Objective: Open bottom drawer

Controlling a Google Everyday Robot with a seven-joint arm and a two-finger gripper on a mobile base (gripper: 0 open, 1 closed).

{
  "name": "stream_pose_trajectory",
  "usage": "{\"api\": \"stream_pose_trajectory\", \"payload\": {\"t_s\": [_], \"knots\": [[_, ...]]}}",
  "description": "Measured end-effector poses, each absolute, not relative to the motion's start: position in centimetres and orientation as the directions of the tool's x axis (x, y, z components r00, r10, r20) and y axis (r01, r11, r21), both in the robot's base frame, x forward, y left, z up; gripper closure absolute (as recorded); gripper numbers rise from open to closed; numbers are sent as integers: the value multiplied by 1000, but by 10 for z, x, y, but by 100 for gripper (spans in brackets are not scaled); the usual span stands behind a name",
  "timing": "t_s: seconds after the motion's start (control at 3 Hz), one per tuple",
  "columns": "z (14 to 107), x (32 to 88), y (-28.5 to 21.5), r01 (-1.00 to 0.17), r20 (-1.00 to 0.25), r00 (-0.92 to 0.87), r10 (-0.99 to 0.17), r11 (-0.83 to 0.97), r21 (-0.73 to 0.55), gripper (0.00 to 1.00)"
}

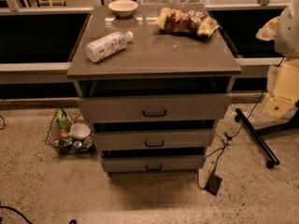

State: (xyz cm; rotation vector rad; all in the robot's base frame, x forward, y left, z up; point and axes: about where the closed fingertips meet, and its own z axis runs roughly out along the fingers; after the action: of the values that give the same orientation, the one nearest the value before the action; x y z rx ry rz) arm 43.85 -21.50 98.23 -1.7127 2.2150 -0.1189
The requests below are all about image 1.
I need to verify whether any grey drawer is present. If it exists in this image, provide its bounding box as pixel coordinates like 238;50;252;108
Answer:
92;129;215;151
78;94;232;123
101;155;206;173

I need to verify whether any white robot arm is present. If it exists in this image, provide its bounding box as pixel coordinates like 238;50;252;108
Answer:
256;0;299;118

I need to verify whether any grey drawer cabinet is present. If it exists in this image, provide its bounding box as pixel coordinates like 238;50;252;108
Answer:
66;3;243;178

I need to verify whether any white plastic bottle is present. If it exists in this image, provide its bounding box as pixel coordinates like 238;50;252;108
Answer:
85;31;134;63

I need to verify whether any white bowl in basket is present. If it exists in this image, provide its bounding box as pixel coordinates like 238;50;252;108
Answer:
71;123;91;140

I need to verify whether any crumpled chip bag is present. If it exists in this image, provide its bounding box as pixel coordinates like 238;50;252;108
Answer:
154;7;219;37

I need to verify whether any green snack bag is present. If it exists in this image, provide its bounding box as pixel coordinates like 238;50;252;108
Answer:
54;108;71;131

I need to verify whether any black floor plate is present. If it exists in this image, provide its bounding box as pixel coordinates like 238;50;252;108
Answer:
205;175;222;196

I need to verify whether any beige bowl on cabinet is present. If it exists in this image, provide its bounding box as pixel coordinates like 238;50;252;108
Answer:
108;0;138;18

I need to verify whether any black wheeled stand base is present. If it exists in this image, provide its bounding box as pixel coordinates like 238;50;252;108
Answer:
235;108;299;169

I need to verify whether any black cable on floor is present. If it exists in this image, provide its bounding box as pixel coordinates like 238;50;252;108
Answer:
195;57;286;190

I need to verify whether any wire basket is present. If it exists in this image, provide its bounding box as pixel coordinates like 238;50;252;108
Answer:
45;107;95;155

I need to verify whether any black cable bottom left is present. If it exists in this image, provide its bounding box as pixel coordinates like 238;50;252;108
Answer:
0;200;78;224

